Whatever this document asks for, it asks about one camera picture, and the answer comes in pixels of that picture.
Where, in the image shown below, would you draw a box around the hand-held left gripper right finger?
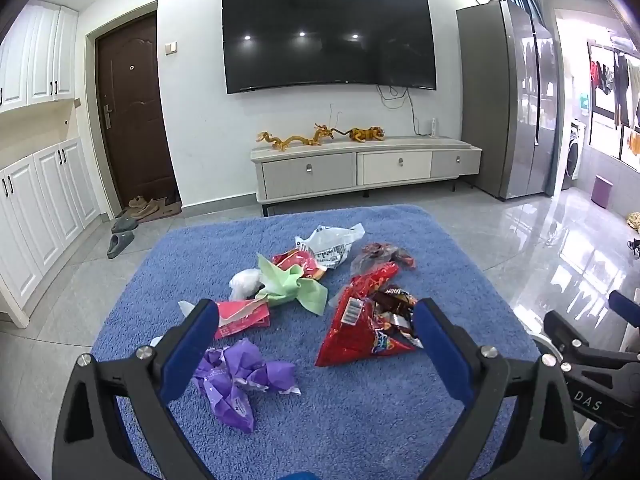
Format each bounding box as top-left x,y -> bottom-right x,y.
412,297 -> 583,480

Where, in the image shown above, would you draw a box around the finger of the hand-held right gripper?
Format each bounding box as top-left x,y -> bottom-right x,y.
608,290 -> 640,322
543,310 -> 640,363

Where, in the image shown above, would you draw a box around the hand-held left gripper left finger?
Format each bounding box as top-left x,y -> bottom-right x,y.
52,299 -> 221,480

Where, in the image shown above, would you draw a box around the purple wrapper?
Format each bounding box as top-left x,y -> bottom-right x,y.
192,338 -> 301,434

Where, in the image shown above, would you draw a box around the pink packet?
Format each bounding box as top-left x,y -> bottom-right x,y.
214,299 -> 271,340

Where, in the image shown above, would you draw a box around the brown chocolate wrapper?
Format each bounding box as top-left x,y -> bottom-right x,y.
372,285 -> 422,347

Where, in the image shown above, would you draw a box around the clear white plastic wrapper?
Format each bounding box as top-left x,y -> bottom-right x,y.
229,269 -> 264,301

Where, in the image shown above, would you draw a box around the large red chip bag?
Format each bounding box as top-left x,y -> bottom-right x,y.
315,262 -> 424,369

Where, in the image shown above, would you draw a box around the clear wrapper with dark print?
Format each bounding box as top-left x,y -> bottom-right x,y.
350,242 -> 417,289

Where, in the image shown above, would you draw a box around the green paper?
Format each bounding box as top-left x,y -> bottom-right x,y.
256,254 -> 329,317

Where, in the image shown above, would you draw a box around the small red snack wrapper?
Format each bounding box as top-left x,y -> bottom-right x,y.
272,250 -> 329,281

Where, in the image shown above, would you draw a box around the white printed plastic bag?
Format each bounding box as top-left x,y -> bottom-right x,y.
294,223 -> 366,269

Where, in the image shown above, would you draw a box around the blue cloth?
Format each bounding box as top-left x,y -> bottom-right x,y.
589,422 -> 640,480

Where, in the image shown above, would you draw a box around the purple stool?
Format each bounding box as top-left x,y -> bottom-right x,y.
591,175 -> 614,209

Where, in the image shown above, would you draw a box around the blue fluffy mat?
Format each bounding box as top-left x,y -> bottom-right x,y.
90,204 -> 542,480

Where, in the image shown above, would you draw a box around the brown shoes on mat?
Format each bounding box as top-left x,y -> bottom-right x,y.
122,199 -> 182,224

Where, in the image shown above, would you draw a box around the white washing machine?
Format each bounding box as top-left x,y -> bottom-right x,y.
562,119 -> 587,191

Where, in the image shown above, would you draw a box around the white base cabinets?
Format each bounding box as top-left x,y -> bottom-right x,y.
0,137 -> 101,323

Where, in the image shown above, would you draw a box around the grey white television cabinet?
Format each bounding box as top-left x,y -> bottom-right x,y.
250,136 -> 483,217

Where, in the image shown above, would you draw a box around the hanging clothes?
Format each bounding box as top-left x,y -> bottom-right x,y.
589,52 -> 640,132

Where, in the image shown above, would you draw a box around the golden tiger figurine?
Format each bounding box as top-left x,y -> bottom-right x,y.
348,126 -> 386,143

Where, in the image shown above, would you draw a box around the golden dragon figurine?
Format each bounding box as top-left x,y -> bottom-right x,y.
257,122 -> 347,152

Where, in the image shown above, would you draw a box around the silver refrigerator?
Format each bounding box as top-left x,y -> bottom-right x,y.
456,0 -> 560,202

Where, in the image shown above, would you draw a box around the dark brown entrance door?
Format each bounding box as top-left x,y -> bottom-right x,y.
94,12 -> 179,209

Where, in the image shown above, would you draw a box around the blue curtain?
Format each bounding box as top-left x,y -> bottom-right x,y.
502,0 -> 544,24

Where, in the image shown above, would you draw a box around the black television cable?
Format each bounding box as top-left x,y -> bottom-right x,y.
377,85 -> 433,137

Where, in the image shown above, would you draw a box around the white wall cabinets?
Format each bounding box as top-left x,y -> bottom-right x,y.
0,0 -> 80,113

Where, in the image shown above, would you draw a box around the black wall television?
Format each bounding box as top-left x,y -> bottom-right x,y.
221,0 -> 438,95

